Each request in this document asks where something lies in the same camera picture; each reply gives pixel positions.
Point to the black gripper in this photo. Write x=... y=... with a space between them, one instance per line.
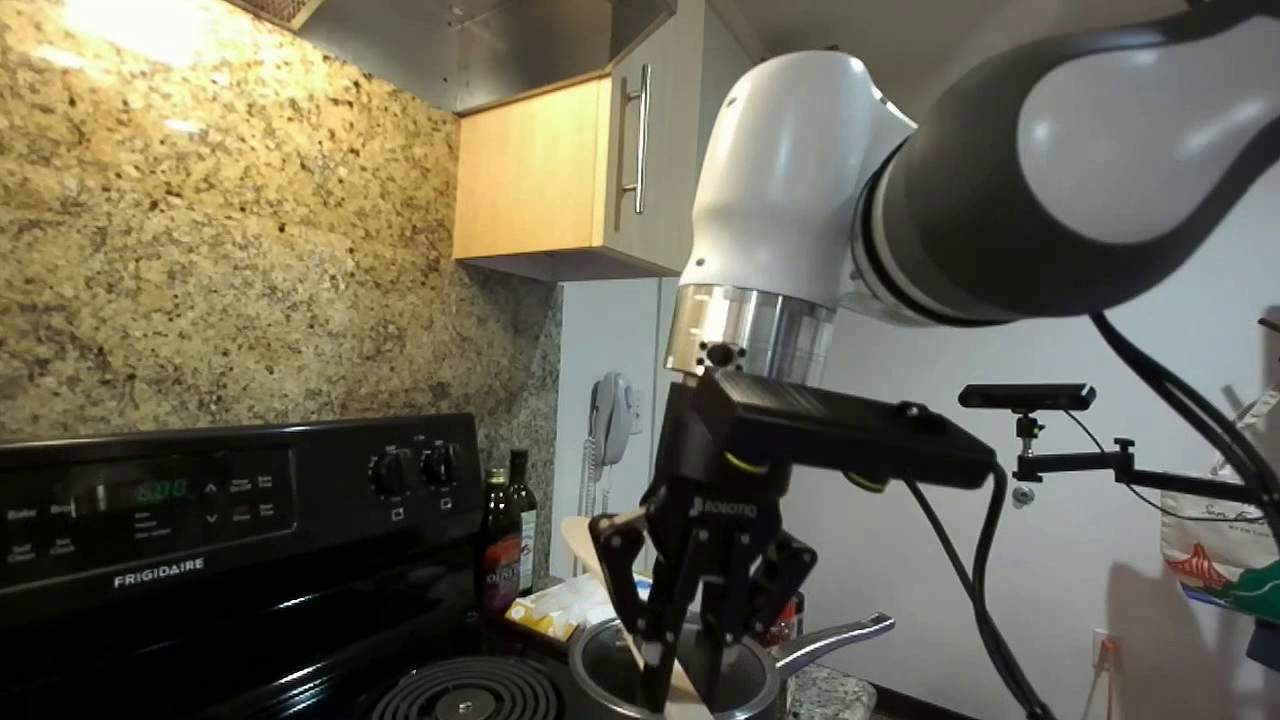
x=705 y=473

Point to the wooden spoon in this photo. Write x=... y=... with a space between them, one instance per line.
x=582 y=540

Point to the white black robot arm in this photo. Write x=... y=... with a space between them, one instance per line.
x=803 y=174

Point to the silver metal pot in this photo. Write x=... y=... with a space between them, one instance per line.
x=601 y=667

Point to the black stove knob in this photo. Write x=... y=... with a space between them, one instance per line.
x=395 y=473
x=439 y=465

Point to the black electric stove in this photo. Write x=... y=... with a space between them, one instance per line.
x=201 y=626

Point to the yellow package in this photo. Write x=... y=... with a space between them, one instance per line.
x=552 y=607

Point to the dark glass bottle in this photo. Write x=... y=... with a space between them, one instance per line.
x=496 y=527
x=524 y=514

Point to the large electric burner coil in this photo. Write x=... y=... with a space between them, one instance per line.
x=467 y=694

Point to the colourful plastic bag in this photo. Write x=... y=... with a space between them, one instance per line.
x=1222 y=561

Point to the steel range hood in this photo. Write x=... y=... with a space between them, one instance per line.
x=467 y=55

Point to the black exterior camera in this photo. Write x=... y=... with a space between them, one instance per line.
x=1025 y=399

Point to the white wall outlet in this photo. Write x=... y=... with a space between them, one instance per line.
x=1105 y=649

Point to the light wood wall cabinet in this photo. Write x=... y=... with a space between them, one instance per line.
x=532 y=164

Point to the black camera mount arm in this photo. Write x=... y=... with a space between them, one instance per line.
x=1172 y=480

